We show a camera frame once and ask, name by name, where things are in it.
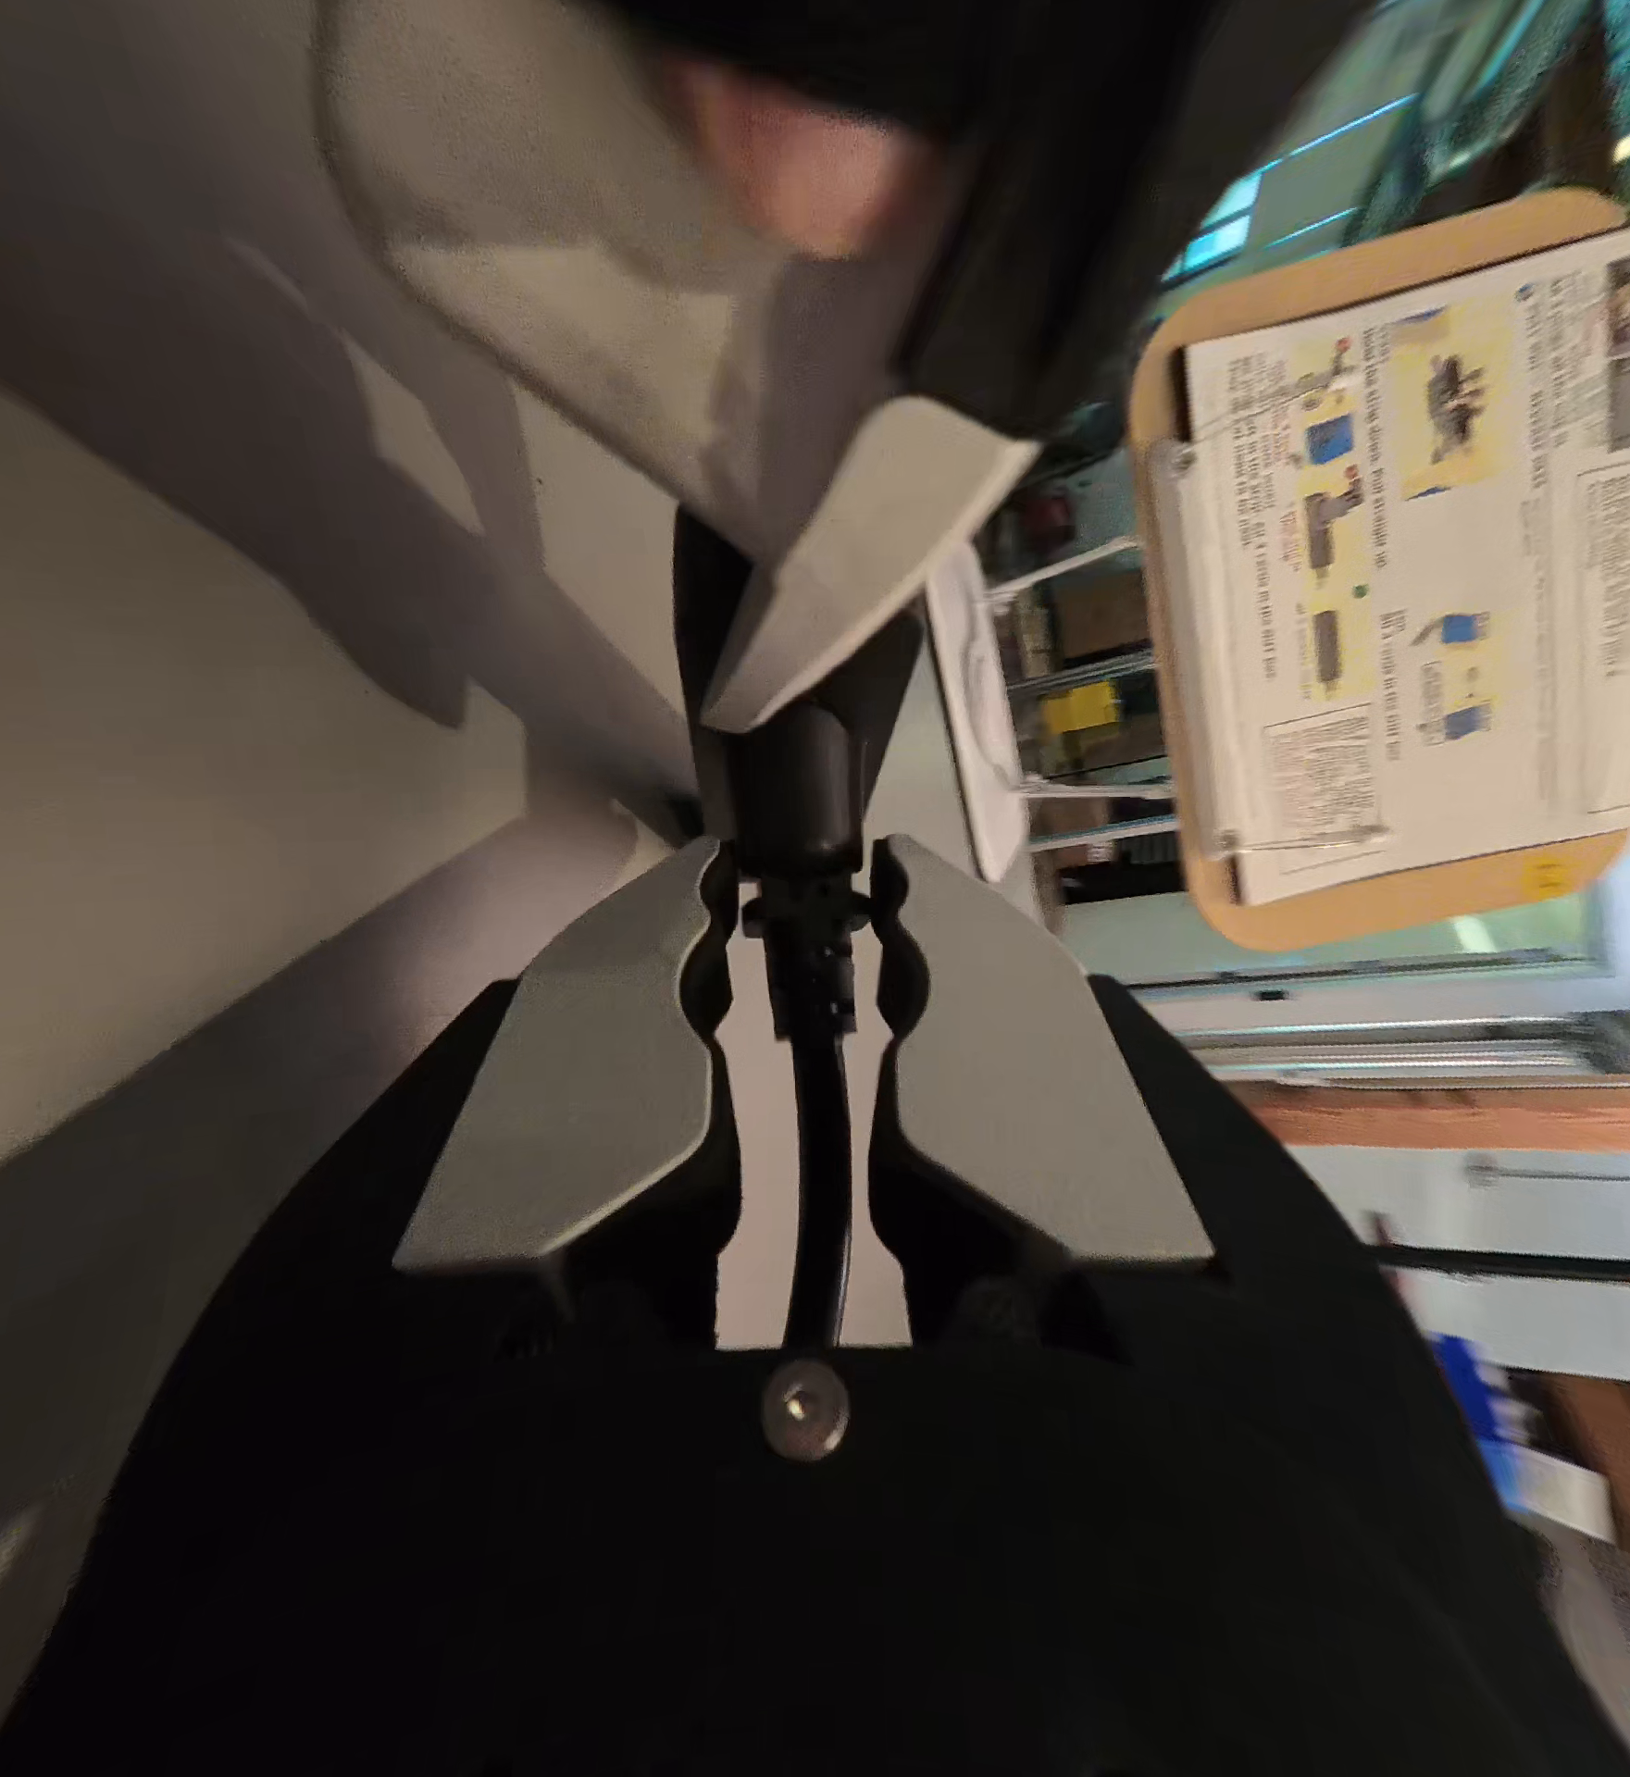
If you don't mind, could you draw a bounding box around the black extension cord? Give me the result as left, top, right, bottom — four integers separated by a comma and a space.
725, 694, 886, 1351

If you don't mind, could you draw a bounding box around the person's left hand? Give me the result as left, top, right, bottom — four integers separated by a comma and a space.
682, 62, 931, 265

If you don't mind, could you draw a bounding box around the wooden instruction board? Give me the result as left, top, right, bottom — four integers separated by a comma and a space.
1127, 187, 1630, 958

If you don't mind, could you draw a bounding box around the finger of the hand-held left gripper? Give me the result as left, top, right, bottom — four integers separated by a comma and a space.
316, 0, 906, 564
677, 396, 1039, 778

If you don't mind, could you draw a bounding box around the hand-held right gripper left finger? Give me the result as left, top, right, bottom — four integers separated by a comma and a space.
395, 836, 740, 1279

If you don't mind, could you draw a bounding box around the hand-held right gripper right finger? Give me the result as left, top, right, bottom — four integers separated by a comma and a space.
871, 832, 1220, 1266

